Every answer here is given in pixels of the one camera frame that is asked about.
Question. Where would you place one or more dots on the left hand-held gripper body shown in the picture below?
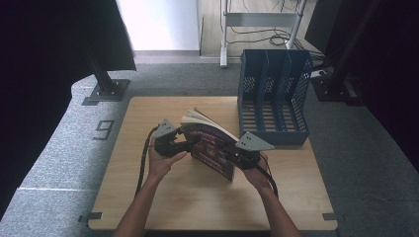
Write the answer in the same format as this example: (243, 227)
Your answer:
(166, 140)

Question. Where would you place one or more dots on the dark metal stand with base plate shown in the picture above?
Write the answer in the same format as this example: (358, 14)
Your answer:
(107, 87)

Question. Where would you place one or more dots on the person's right hand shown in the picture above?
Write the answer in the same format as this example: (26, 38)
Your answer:
(255, 176)

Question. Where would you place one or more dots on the dark curtain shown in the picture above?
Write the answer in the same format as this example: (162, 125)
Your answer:
(39, 65)
(388, 65)

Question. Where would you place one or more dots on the blue perforated file rack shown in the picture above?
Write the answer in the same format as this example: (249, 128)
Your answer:
(273, 108)

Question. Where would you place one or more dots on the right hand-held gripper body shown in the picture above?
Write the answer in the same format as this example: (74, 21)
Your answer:
(252, 146)

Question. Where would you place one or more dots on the purple paperback book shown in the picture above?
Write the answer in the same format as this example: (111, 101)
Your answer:
(210, 144)

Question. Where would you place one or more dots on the person's left hand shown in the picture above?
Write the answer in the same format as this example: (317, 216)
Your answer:
(161, 164)

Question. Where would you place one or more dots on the black metal stand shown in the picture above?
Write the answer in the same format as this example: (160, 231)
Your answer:
(332, 84)

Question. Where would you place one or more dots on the white metal stand frame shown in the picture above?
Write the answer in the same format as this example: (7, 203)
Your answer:
(260, 19)

